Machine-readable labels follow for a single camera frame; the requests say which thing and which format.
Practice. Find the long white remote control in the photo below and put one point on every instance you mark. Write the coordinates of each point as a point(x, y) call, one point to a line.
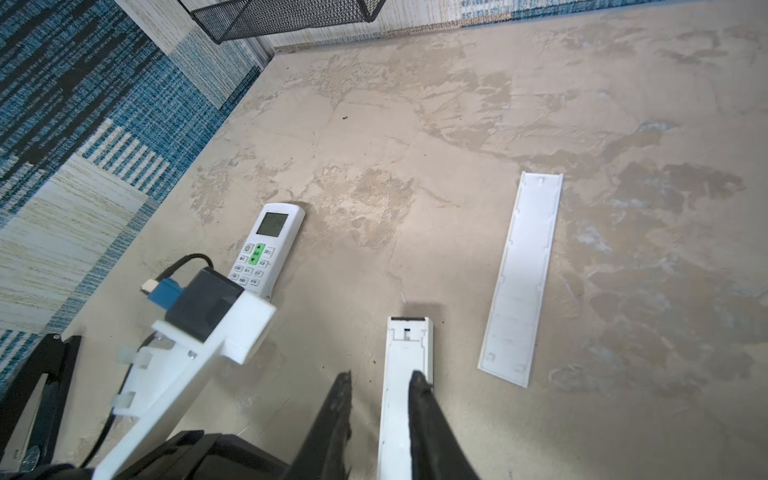
point(409, 348)

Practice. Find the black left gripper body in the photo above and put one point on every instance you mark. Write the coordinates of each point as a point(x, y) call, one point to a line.
point(197, 455)

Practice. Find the white air conditioner remote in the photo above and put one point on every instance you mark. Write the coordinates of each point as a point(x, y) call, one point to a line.
point(260, 261)

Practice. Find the black wire mesh shelf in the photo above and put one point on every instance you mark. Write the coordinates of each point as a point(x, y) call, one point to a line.
point(241, 19)

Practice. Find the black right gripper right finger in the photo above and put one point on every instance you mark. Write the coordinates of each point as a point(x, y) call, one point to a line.
point(435, 451)

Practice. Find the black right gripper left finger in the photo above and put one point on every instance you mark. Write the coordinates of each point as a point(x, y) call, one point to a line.
point(322, 455)

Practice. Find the white battery cover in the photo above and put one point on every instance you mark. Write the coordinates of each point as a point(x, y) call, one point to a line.
point(509, 342)

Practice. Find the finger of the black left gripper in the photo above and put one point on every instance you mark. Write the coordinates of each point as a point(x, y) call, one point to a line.
point(32, 407)

